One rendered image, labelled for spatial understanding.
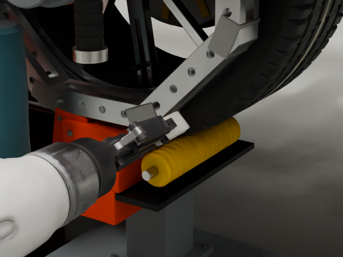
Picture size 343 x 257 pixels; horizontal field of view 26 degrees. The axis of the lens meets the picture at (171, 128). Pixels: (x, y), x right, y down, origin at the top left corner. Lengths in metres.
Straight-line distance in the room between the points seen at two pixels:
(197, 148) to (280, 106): 1.96
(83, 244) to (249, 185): 0.95
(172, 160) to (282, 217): 1.05
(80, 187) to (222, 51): 0.34
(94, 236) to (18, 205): 0.87
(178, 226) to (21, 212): 0.74
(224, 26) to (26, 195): 0.42
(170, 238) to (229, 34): 0.53
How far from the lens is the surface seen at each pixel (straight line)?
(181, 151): 1.22
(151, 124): 0.94
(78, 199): 0.83
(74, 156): 0.84
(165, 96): 1.14
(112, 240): 1.60
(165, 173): 1.19
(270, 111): 3.13
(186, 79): 1.11
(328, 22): 1.25
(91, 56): 0.91
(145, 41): 1.27
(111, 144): 0.89
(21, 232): 0.76
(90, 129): 1.24
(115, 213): 1.27
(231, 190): 2.38
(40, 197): 0.77
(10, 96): 1.20
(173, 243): 1.46
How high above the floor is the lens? 0.98
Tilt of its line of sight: 20 degrees down
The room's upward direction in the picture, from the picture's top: straight up
